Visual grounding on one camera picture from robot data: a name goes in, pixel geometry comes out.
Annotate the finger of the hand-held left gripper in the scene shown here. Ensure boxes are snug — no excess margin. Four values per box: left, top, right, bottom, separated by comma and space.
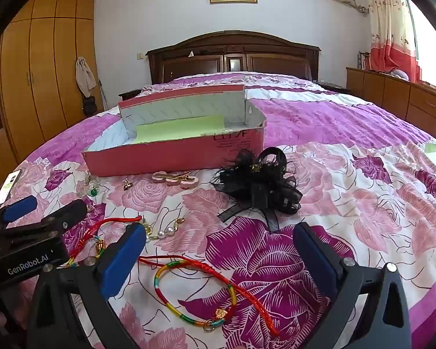
0, 199, 88, 242
0, 195, 37, 231

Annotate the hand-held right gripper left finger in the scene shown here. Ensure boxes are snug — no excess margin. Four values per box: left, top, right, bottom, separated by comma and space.
27, 222, 146, 349

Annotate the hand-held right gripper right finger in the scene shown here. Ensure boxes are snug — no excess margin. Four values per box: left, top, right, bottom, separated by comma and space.
292, 222, 413, 349

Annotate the jade bead bracelet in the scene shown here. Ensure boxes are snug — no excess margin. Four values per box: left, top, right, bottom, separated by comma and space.
78, 174, 102, 199

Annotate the pearl chain bracelet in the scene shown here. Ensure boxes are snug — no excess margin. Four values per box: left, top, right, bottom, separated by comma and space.
140, 217, 186, 241

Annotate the black feather hair accessory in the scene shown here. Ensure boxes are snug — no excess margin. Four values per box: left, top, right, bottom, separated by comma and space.
210, 147, 303, 233

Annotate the pink flower hair clip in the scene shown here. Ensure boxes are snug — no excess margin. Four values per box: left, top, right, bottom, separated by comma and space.
152, 170, 199, 189

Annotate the pink cardboard box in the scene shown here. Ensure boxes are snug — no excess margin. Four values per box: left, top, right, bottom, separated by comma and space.
82, 84, 267, 177

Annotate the smartphone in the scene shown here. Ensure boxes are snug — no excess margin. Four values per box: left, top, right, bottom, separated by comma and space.
0, 169, 22, 207

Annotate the wooden wardrobe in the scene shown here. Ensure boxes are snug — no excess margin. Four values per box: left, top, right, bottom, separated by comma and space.
0, 0, 106, 204

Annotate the dark wooden nightstand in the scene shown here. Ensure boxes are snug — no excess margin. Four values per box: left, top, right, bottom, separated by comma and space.
118, 88, 143, 102

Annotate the pink floral blanket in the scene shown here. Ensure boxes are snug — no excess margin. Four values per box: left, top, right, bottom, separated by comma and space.
0, 71, 436, 349

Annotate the beige cloth bag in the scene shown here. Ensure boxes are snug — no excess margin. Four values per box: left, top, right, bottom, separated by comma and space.
75, 57, 97, 99

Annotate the green paper box liner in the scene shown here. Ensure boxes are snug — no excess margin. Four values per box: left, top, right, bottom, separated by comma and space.
135, 115, 224, 144

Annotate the wooden low cabinet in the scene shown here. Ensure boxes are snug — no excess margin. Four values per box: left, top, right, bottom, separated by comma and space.
346, 66, 436, 149

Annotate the dark wooden headboard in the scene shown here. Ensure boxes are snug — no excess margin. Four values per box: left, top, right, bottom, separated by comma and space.
146, 30, 321, 85

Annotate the patterned orange curtain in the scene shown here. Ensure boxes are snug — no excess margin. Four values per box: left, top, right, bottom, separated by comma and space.
361, 0, 422, 83

